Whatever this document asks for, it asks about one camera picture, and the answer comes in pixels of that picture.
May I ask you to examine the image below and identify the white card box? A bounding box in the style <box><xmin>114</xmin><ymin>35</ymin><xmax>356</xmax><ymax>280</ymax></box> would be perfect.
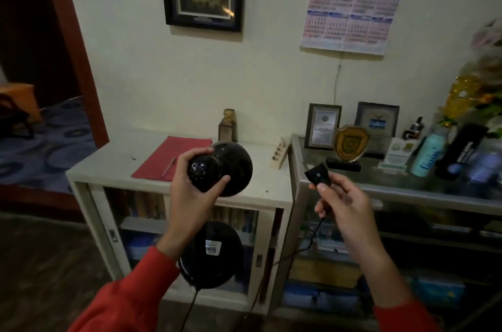
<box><xmin>378</xmin><ymin>137</ymin><xmax>419</xmax><ymax>172</ymax></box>

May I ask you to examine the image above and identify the dark framed plaque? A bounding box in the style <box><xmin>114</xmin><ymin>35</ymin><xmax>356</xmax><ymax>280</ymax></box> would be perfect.
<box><xmin>355</xmin><ymin>101</ymin><xmax>400</xmax><ymax>156</ymax></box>

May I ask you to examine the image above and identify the black bottle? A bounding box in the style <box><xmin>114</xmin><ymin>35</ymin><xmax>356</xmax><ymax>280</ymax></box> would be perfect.
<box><xmin>435</xmin><ymin>122</ymin><xmax>489</xmax><ymax>182</ymax></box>

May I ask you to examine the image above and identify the white wooden holder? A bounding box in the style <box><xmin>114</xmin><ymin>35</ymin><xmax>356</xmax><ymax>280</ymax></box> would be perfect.
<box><xmin>269</xmin><ymin>137</ymin><xmax>291</xmax><ymax>170</ymax></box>

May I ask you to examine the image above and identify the teal bottle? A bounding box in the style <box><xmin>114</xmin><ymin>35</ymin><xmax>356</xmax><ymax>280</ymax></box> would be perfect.
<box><xmin>409</xmin><ymin>126</ymin><xmax>448</xmax><ymax>178</ymax></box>

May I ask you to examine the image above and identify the blue patterned carpet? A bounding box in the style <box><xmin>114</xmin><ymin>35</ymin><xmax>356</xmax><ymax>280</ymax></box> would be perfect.
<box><xmin>0</xmin><ymin>95</ymin><xmax>98</xmax><ymax>196</ymax></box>

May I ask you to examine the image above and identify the black desk lamp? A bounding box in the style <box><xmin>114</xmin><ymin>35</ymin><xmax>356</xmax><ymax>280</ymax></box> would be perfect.
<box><xmin>178</xmin><ymin>141</ymin><xmax>254</xmax><ymax>291</ymax></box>

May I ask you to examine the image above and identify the small dark bottle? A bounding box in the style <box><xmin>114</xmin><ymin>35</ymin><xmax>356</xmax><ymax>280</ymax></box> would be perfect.
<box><xmin>403</xmin><ymin>116</ymin><xmax>426</xmax><ymax>141</ymax></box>

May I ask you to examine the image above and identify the person's right forearm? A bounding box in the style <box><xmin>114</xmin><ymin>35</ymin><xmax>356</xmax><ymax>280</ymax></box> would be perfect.
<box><xmin>355</xmin><ymin>251</ymin><xmax>443</xmax><ymax>332</ymax></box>

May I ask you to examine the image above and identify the orange wooden furniture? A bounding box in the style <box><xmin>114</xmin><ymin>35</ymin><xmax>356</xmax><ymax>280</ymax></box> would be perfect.
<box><xmin>0</xmin><ymin>83</ymin><xmax>43</xmax><ymax>125</ymax></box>

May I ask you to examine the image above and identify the brown door frame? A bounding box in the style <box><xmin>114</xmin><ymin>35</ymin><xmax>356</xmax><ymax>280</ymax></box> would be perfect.
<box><xmin>37</xmin><ymin>0</ymin><xmax>111</xmax><ymax>149</ymax></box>

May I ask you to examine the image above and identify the row of books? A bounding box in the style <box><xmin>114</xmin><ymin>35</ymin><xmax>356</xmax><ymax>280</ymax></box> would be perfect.
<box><xmin>105</xmin><ymin>188</ymin><xmax>259</xmax><ymax>236</ymax></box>

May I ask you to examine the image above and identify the glass display cabinet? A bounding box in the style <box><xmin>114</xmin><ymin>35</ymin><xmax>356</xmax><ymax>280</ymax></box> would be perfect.
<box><xmin>270</xmin><ymin>133</ymin><xmax>502</xmax><ymax>330</ymax></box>

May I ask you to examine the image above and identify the red folder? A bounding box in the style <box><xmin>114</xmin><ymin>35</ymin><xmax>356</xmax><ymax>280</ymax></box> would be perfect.
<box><xmin>131</xmin><ymin>136</ymin><xmax>213</xmax><ymax>183</ymax></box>

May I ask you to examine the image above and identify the person's right hand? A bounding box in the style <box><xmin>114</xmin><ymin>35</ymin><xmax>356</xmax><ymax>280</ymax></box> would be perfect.
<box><xmin>309</xmin><ymin>171</ymin><xmax>387</xmax><ymax>266</ymax></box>

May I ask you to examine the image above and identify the black power plug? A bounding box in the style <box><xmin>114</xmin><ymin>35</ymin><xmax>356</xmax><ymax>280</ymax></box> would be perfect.
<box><xmin>301</xmin><ymin>161</ymin><xmax>329</xmax><ymax>187</ymax></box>

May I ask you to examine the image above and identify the wrapped flower bouquet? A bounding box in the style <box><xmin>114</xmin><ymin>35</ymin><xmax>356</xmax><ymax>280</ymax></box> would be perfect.
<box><xmin>436</xmin><ymin>18</ymin><xmax>502</xmax><ymax>141</ymax></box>

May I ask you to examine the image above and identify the paper wall calendar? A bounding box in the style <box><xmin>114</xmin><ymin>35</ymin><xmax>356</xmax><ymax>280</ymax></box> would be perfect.
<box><xmin>300</xmin><ymin>0</ymin><xmax>420</xmax><ymax>56</ymax></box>

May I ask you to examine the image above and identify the person's left hand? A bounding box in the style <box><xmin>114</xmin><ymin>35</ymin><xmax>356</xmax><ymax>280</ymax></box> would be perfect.
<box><xmin>157</xmin><ymin>147</ymin><xmax>232</xmax><ymax>260</ymax></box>

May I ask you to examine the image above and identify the dark framed certificate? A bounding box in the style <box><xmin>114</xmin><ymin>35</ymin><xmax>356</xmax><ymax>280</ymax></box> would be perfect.
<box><xmin>304</xmin><ymin>103</ymin><xmax>343</xmax><ymax>150</ymax></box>

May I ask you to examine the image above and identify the white wall wire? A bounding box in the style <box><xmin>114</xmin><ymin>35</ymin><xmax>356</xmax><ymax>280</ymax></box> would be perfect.
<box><xmin>332</xmin><ymin>55</ymin><xmax>343</xmax><ymax>106</ymax></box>

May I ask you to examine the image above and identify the person's left forearm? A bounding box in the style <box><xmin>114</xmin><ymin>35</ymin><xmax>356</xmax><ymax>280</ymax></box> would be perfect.
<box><xmin>67</xmin><ymin>243</ymin><xmax>185</xmax><ymax>332</ymax></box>

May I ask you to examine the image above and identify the black power cord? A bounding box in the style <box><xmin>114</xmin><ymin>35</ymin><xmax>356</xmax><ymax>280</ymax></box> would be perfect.
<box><xmin>180</xmin><ymin>216</ymin><xmax>327</xmax><ymax>332</ymax></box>

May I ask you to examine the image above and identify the small gold trophy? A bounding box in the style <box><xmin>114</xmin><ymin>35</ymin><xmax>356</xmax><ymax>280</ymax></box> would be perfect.
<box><xmin>218</xmin><ymin>108</ymin><xmax>238</xmax><ymax>143</ymax></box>

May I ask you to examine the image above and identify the gold shield trophy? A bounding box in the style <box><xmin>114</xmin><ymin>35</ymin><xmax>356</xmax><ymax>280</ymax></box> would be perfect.
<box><xmin>326</xmin><ymin>125</ymin><xmax>372</xmax><ymax>172</ymax></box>

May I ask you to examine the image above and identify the white cabinet with sliding doors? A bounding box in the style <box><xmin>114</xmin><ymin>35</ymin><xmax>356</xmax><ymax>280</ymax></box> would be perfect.
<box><xmin>65</xmin><ymin>130</ymin><xmax>294</xmax><ymax>315</ymax></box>

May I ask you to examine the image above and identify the clear plastic bottle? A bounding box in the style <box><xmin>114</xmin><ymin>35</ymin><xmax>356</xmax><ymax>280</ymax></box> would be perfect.
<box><xmin>466</xmin><ymin>139</ymin><xmax>502</xmax><ymax>197</ymax></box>

